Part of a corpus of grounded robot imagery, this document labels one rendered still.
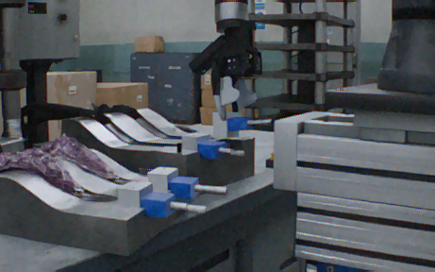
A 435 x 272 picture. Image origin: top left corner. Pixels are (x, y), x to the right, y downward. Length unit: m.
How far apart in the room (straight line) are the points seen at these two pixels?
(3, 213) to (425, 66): 0.65
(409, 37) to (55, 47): 1.43
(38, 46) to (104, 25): 7.90
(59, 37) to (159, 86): 6.41
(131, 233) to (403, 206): 0.37
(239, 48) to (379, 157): 0.55
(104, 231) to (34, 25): 1.16
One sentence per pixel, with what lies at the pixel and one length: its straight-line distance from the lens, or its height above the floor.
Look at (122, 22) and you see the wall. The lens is 9.42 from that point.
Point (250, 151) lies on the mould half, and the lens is 1.19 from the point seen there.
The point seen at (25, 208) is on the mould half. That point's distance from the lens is 0.81.
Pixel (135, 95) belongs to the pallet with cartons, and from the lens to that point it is 6.04.
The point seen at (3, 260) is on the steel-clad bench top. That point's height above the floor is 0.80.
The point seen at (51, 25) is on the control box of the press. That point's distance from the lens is 1.85.
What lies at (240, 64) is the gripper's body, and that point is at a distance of 1.11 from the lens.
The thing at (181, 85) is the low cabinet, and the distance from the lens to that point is 8.06.
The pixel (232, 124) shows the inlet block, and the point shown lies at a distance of 1.11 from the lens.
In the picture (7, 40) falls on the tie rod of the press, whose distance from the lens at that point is 1.60.
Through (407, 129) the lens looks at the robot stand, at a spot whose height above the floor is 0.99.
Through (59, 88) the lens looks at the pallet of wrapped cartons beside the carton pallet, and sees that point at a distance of 4.85.
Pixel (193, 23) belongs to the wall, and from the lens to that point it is 8.55.
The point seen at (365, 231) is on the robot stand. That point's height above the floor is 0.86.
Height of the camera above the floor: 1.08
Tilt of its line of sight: 9 degrees down
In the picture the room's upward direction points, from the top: straight up
